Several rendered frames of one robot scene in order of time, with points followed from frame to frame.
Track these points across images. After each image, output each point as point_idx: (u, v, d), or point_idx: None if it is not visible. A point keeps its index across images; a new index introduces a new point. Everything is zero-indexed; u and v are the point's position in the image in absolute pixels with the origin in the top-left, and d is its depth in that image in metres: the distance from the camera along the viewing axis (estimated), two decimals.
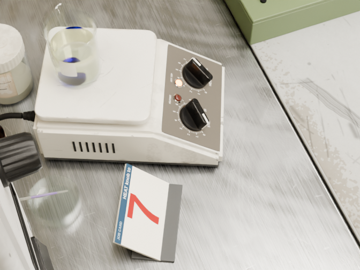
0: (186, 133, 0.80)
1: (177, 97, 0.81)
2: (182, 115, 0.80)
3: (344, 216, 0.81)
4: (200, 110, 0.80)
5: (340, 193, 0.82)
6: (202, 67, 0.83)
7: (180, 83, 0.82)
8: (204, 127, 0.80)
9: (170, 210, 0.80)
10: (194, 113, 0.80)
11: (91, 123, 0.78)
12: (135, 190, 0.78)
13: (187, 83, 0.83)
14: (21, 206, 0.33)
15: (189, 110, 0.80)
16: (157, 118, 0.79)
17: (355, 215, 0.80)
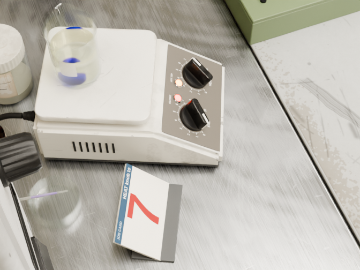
0: (186, 133, 0.80)
1: (177, 97, 0.81)
2: (182, 115, 0.80)
3: (344, 216, 0.81)
4: (200, 110, 0.80)
5: (340, 193, 0.82)
6: (202, 67, 0.83)
7: (180, 83, 0.82)
8: (204, 127, 0.80)
9: (170, 210, 0.80)
10: (194, 113, 0.80)
11: (91, 123, 0.78)
12: (135, 190, 0.78)
13: (187, 83, 0.83)
14: (21, 206, 0.33)
15: (189, 110, 0.80)
16: (157, 118, 0.79)
17: (355, 215, 0.80)
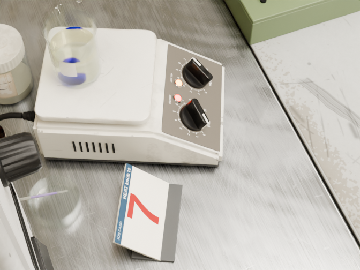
0: (186, 133, 0.80)
1: (177, 97, 0.81)
2: (182, 115, 0.80)
3: (344, 216, 0.81)
4: (200, 110, 0.80)
5: (340, 193, 0.82)
6: (202, 67, 0.83)
7: (180, 83, 0.82)
8: (204, 127, 0.80)
9: (170, 210, 0.80)
10: (194, 113, 0.80)
11: (91, 123, 0.78)
12: (135, 190, 0.78)
13: (187, 83, 0.83)
14: (21, 206, 0.33)
15: (189, 110, 0.80)
16: (157, 118, 0.79)
17: (355, 215, 0.80)
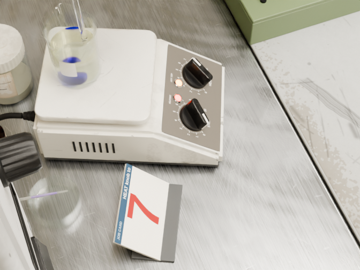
0: (186, 133, 0.80)
1: (177, 97, 0.81)
2: (182, 115, 0.80)
3: (344, 216, 0.81)
4: (200, 110, 0.80)
5: (340, 193, 0.82)
6: (202, 67, 0.83)
7: (180, 83, 0.82)
8: (204, 127, 0.80)
9: (170, 210, 0.80)
10: (194, 113, 0.80)
11: (91, 123, 0.78)
12: (135, 190, 0.78)
13: (187, 83, 0.83)
14: (21, 206, 0.33)
15: (189, 110, 0.80)
16: (157, 118, 0.79)
17: (355, 215, 0.80)
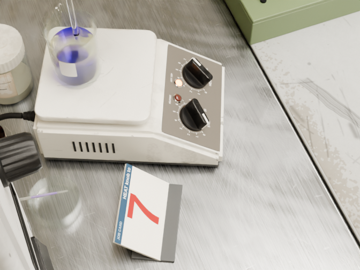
0: (186, 133, 0.80)
1: (177, 97, 0.81)
2: (182, 115, 0.80)
3: (344, 216, 0.81)
4: (200, 110, 0.80)
5: (340, 193, 0.82)
6: (202, 67, 0.83)
7: (180, 83, 0.82)
8: (204, 127, 0.80)
9: (170, 210, 0.80)
10: (194, 113, 0.80)
11: (91, 123, 0.78)
12: (135, 190, 0.78)
13: (187, 83, 0.83)
14: (21, 206, 0.33)
15: (189, 110, 0.80)
16: (157, 118, 0.79)
17: (355, 215, 0.80)
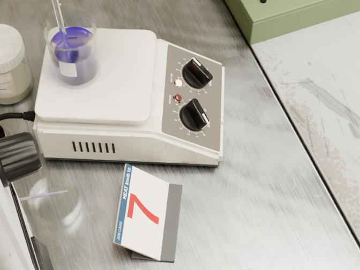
0: (186, 133, 0.80)
1: (177, 97, 0.81)
2: (182, 115, 0.80)
3: (344, 216, 0.81)
4: (200, 110, 0.80)
5: (340, 193, 0.82)
6: (202, 67, 0.83)
7: (180, 83, 0.82)
8: (204, 127, 0.80)
9: (170, 210, 0.80)
10: (194, 113, 0.80)
11: (91, 123, 0.78)
12: (135, 190, 0.78)
13: (187, 83, 0.83)
14: (21, 206, 0.33)
15: (189, 110, 0.80)
16: (157, 118, 0.79)
17: (355, 215, 0.80)
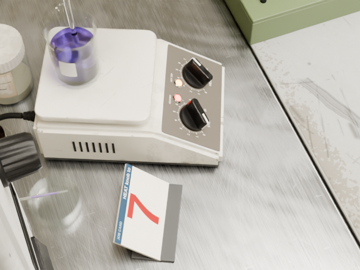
0: (186, 133, 0.80)
1: (177, 97, 0.81)
2: (182, 115, 0.80)
3: (344, 216, 0.81)
4: (200, 110, 0.80)
5: (340, 193, 0.82)
6: (202, 67, 0.83)
7: (180, 83, 0.82)
8: (204, 127, 0.80)
9: (170, 210, 0.80)
10: (194, 113, 0.80)
11: (91, 123, 0.78)
12: (135, 190, 0.78)
13: (187, 83, 0.83)
14: (21, 206, 0.33)
15: (189, 110, 0.80)
16: (157, 118, 0.79)
17: (355, 215, 0.80)
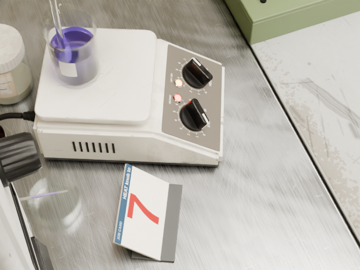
0: (186, 133, 0.80)
1: (177, 97, 0.81)
2: (182, 115, 0.80)
3: (344, 216, 0.81)
4: (200, 110, 0.80)
5: (340, 193, 0.82)
6: (202, 67, 0.83)
7: (180, 83, 0.82)
8: (204, 127, 0.80)
9: (170, 210, 0.80)
10: (194, 113, 0.80)
11: (91, 123, 0.78)
12: (135, 190, 0.78)
13: (187, 83, 0.83)
14: (21, 206, 0.33)
15: (189, 110, 0.80)
16: (157, 118, 0.79)
17: (355, 215, 0.80)
